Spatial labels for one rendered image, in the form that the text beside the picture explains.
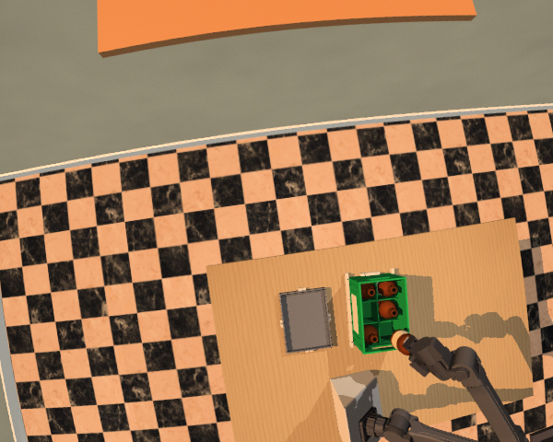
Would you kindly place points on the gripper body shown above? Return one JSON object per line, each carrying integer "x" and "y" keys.
{"x": 419, "y": 369}

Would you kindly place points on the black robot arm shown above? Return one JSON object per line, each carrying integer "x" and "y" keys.
{"x": 444, "y": 364}

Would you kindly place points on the green plastic crate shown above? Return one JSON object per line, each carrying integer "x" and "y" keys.
{"x": 368, "y": 313}

